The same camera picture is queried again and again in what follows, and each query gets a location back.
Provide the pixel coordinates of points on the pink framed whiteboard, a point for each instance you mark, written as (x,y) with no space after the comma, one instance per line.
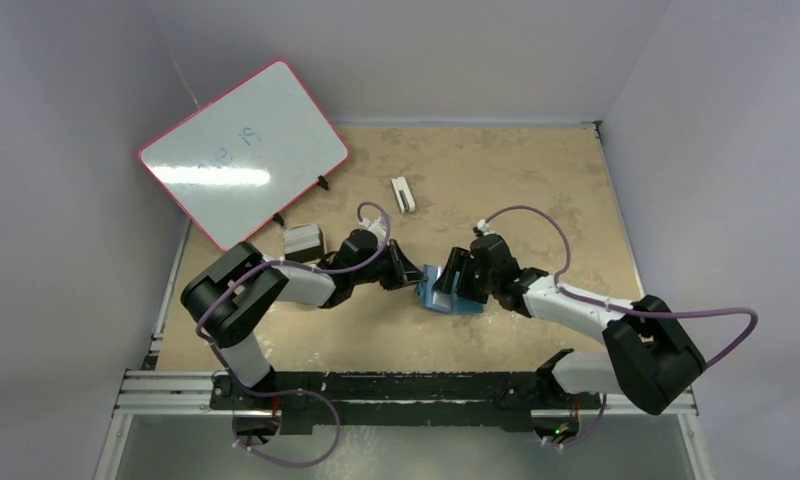
(247,155)

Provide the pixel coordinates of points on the black mounting base plate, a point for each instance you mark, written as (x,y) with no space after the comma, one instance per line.
(298,401)

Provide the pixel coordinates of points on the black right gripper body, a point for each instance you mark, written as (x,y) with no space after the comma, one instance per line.
(460,273)

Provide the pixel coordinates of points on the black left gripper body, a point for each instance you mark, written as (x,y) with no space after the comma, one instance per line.
(379,271)

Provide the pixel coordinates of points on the gold oval tin tray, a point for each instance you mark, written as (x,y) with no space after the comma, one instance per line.
(314,254)

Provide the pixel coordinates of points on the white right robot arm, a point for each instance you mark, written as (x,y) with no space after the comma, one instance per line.
(648,357)

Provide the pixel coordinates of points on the aluminium frame rail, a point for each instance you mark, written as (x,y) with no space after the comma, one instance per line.
(186,393)

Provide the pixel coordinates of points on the white whiteboard eraser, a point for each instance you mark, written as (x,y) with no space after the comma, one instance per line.
(403,194)

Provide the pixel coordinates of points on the blue card holder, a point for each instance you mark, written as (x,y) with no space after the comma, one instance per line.
(432,299)

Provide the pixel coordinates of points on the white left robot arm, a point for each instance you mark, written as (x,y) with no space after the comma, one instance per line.
(229,298)

